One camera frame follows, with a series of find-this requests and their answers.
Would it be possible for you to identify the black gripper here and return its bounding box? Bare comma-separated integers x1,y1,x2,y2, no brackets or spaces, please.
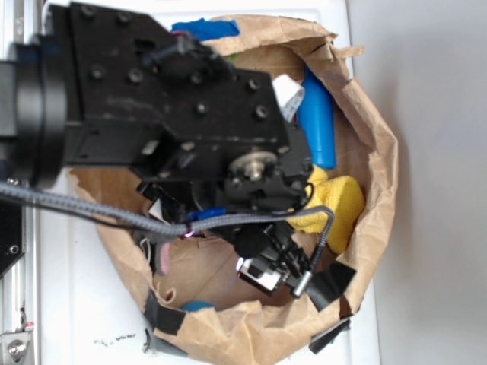
62,3,311,275

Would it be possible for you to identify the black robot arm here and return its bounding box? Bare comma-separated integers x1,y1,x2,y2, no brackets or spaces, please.
1,2,312,240

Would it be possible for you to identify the blue ball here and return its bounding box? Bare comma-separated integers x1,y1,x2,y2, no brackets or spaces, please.
181,300,216,312

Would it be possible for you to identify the blue plastic bottle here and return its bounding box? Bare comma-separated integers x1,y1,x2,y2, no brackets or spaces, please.
298,66,336,170

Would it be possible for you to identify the green plush toy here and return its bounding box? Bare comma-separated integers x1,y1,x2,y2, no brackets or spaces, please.
225,53,240,62

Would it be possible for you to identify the yellow microfiber cloth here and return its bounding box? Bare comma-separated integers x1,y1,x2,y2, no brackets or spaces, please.
305,166,365,255

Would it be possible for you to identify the brown paper bag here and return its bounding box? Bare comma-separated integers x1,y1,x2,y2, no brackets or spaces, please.
66,14,399,365

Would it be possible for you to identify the grey braided cable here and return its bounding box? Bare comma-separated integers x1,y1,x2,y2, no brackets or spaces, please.
0,180,336,298

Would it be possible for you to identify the aluminium rail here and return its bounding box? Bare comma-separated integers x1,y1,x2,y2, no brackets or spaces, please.
1,0,43,364

